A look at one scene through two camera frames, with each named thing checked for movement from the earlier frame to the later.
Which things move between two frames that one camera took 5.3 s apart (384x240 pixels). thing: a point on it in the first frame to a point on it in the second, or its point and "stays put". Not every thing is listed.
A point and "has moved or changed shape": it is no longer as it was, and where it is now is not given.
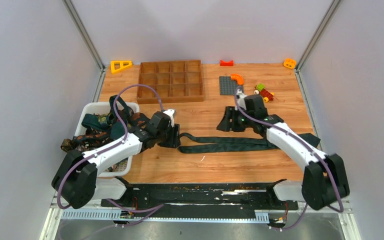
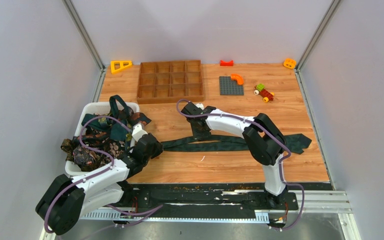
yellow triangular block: x=112 y=66 stays put
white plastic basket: x=122 y=166 stays put
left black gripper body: x=170 y=137 to x=157 y=150
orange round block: x=289 y=63 stays put
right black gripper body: x=242 y=121 to x=198 y=134
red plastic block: x=229 y=63 stays put
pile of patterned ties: x=107 y=127 stays put
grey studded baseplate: x=227 y=86 stays put
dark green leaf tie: x=200 y=144 has moved or changed shape
